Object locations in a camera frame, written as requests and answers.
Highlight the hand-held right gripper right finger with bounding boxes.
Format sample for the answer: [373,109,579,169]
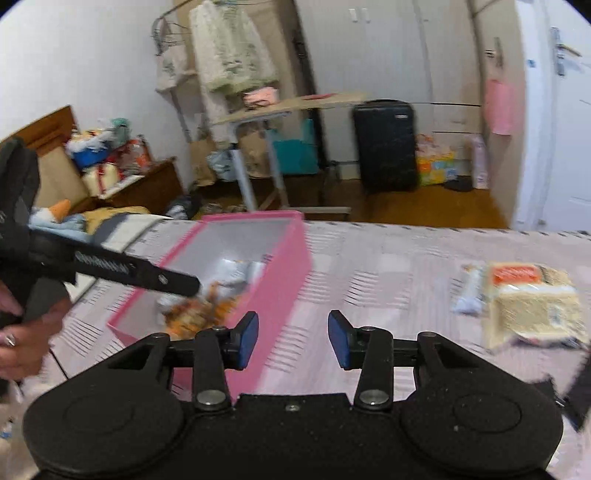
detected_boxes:
[328,310,481,412]

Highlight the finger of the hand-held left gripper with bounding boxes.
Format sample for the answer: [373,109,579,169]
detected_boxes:
[69,249,202,297]

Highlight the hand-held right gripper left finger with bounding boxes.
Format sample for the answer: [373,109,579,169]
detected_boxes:
[106,311,259,412]

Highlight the clear bag of coated peanuts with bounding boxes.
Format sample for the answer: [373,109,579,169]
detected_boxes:
[159,281,245,340]

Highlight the pink cardboard box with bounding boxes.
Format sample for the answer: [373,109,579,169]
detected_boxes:
[106,210,314,402]

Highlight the small white snack packet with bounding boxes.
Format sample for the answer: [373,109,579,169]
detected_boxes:
[455,263,490,317]

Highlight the beige grain bag red label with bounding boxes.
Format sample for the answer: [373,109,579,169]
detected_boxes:
[480,261,589,354]

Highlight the white blue snack packet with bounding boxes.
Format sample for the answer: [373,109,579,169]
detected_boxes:
[512,330,578,349]

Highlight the person's left hand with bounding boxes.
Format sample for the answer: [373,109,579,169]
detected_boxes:
[0,279,72,384]

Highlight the light blue blanket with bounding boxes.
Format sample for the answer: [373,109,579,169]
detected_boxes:
[28,215,88,236]

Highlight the goose plush toy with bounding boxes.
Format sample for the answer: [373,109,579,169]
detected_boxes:
[30,199,72,224]

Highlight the yellow pillow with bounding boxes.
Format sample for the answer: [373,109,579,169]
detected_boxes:
[81,207,151,234]

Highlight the wooden headboard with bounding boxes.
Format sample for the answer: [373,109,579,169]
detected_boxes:
[0,105,98,217]

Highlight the dark shoes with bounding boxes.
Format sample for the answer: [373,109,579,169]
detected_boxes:
[166,196,201,220]

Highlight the wooden nightstand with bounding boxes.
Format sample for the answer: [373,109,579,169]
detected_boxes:
[99,157,183,215]

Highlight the white bag red ribbon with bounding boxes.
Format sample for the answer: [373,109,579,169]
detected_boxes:
[83,164,123,197]

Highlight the blue basin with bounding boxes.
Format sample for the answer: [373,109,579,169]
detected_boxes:
[71,145,112,169]

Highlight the red patterned box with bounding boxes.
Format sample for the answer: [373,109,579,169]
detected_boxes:
[115,141,153,174]

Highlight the brown paper bag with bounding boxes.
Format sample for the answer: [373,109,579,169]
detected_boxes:
[240,131,278,178]
[188,136,222,186]

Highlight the white printed bag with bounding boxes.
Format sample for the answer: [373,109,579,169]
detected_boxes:
[207,150,238,182]

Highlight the teal bag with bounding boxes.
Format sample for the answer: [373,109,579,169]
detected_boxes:
[272,120,319,175]

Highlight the black suitcase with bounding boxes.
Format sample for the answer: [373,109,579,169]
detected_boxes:
[353,100,419,195]

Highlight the colourful gift bag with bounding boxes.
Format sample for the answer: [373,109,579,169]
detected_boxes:
[416,134,460,186]

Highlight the white tote bag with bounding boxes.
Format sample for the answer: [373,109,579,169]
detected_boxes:
[154,44,190,90]

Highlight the pink tissue box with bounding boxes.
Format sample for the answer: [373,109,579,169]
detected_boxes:
[244,87,279,109]

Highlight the wooden side table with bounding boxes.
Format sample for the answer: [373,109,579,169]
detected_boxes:
[210,91,370,213]

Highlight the white tissue pack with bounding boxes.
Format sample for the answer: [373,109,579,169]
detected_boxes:
[471,135,490,190]

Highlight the white fuzzy cardigan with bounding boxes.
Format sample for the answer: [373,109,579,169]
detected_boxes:
[189,0,280,125]

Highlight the black garment rack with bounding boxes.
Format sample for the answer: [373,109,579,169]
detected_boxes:
[150,0,333,176]

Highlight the pink hanging bag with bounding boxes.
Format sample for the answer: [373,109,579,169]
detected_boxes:
[484,78,515,136]

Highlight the grey wardrobe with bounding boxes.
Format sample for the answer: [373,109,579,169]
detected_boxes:
[295,0,490,181]

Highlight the white door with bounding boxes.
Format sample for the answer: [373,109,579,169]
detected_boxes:
[515,0,591,232]

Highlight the metal door handle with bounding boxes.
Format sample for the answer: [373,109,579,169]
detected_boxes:
[550,28,583,77]

